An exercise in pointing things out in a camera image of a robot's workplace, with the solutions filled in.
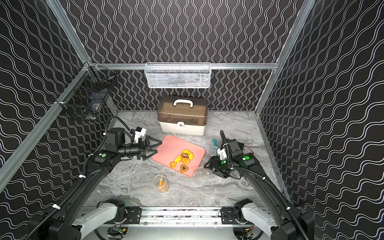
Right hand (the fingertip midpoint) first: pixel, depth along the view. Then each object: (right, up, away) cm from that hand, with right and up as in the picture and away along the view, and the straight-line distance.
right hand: (208, 168), depth 75 cm
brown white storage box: (-15, +27, +28) cm, 42 cm away
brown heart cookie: (-13, -4, +14) cm, 20 cm away
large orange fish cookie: (-12, +4, +20) cm, 23 cm away
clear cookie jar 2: (-25, -10, +4) cm, 27 cm away
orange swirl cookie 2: (-12, 0, +17) cm, 21 cm away
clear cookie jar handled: (+5, +5, +23) cm, 24 cm away
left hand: (-24, +12, -6) cm, 27 cm away
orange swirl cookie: (-20, -2, +16) cm, 26 cm away
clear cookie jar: (-2, -6, +10) cm, 11 cm away
